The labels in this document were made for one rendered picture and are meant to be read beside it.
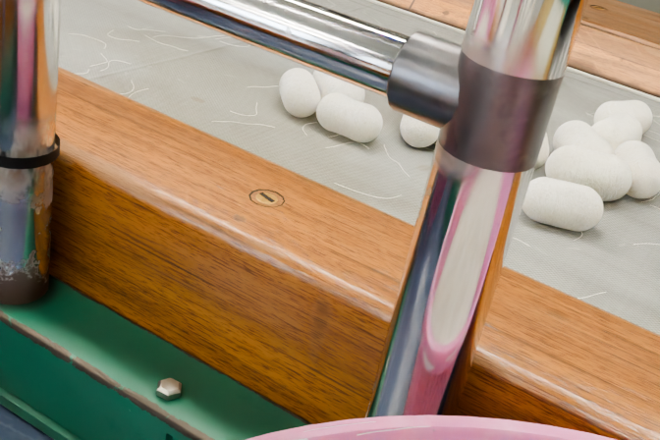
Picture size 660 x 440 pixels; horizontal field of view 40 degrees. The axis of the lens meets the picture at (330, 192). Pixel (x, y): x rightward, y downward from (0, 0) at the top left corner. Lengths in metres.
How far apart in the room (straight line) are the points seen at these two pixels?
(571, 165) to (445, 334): 0.20
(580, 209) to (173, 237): 0.17
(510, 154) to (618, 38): 0.41
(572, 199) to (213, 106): 0.17
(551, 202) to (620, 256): 0.03
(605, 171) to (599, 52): 0.20
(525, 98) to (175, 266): 0.15
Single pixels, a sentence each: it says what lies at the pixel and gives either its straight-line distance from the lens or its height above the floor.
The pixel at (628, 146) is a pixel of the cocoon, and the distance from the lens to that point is 0.45.
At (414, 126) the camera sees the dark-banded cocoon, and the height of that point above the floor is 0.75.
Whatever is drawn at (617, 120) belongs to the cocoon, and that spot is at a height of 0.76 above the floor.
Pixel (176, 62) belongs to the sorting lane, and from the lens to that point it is 0.48.
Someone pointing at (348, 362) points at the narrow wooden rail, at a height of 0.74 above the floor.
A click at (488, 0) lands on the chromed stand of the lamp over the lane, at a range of 0.19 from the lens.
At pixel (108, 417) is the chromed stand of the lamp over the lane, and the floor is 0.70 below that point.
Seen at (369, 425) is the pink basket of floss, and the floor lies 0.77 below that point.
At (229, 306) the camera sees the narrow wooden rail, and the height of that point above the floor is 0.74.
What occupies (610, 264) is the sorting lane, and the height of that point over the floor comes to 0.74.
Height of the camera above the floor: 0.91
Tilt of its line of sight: 27 degrees down
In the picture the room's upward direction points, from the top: 12 degrees clockwise
